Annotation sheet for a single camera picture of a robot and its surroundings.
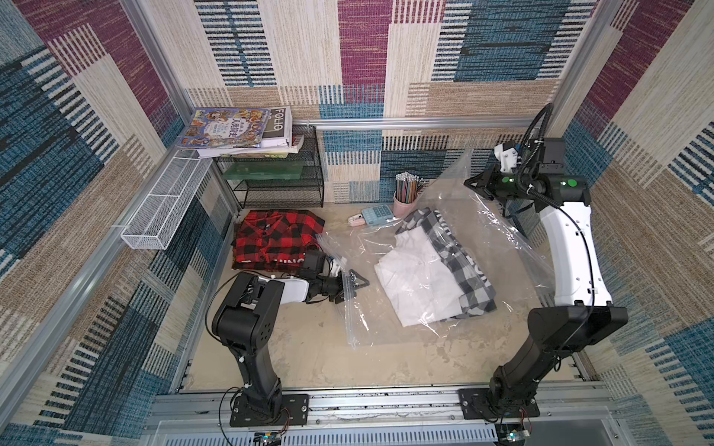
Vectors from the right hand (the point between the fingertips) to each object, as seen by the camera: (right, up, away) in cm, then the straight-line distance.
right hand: (463, 178), depth 73 cm
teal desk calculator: (-20, -7, +42) cm, 47 cm away
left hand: (-26, -32, +18) cm, 45 cm away
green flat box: (-59, +7, +22) cm, 64 cm away
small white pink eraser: (-28, -9, +39) cm, 49 cm away
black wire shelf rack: (-60, +7, +43) cm, 74 cm away
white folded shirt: (-7, -31, +19) cm, 37 cm away
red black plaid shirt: (-59, -17, +26) cm, 67 cm away
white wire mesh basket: (-93, -7, +20) cm, 95 cm away
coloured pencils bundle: (-9, +4, +35) cm, 36 cm away
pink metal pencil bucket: (-11, -6, +32) cm, 35 cm away
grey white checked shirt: (+6, -31, +7) cm, 33 cm away
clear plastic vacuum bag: (+24, -23, +29) cm, 44 cm away
